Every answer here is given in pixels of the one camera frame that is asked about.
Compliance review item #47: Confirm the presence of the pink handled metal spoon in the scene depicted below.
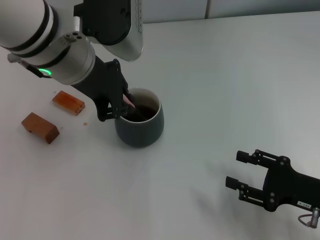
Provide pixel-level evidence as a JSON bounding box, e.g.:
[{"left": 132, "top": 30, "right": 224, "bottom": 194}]
[{"left": 122, "top": 92, "right": 149, "bottom": 120}]

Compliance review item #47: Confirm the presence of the dark coffee liquid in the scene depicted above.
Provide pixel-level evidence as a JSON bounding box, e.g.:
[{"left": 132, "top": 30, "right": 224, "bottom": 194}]
[{"left": 129, "top": 104, "right": 160, "bottom": 123}]

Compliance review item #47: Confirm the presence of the notched wooden rest block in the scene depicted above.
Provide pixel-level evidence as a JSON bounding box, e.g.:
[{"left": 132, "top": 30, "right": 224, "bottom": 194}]
[{"left": 21, "top": 112, "right": 60, "bottom": 145}]

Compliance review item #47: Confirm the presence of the left arm cable plug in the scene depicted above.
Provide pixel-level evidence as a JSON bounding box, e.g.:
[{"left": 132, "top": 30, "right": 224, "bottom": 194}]
[{"left": 6, "top": 52, "right": 43, "bottom": 78}]

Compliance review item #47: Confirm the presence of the arm cable plug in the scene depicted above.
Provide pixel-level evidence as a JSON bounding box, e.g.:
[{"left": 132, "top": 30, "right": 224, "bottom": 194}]
[
  {"left": 6, "top": 52, "right": 43, "bottom": 78},
  {"left": 297, "top": 207, "right": 320, "bottom": 229}
]

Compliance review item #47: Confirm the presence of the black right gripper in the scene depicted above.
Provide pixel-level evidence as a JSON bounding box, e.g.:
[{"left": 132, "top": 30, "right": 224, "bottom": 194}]
[{"left": 225, "top": 148, "right": 320, "bottom": 213}]

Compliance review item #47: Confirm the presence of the right arm cable plug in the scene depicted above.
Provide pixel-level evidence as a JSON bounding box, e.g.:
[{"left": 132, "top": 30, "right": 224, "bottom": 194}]
[{"left": 297, "top": 207, "right": 320, "bottom": 229}]

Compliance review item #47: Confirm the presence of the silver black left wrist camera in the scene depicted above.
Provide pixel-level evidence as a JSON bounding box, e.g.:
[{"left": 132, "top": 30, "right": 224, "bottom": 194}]
[{"left": 73, "top": 0, "right": 145, "bottom": 62}]

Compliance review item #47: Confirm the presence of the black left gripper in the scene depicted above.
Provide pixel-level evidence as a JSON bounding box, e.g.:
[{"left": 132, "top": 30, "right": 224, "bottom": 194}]
[{"left": 71, "top": 56, "right": 131, "bottom": 123}]

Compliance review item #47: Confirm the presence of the flat grooved wooden block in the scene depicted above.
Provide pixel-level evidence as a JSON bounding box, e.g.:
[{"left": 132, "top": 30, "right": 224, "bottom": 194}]
[{"left": 51, "top": 90, "right": 86, "bottom": 117}]

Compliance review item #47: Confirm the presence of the dark grey ceramic cup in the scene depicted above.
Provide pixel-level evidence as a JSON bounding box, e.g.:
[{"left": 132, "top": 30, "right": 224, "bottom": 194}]
[{"left": 114, "top": 87, "right": 165, "bottom": 148}]

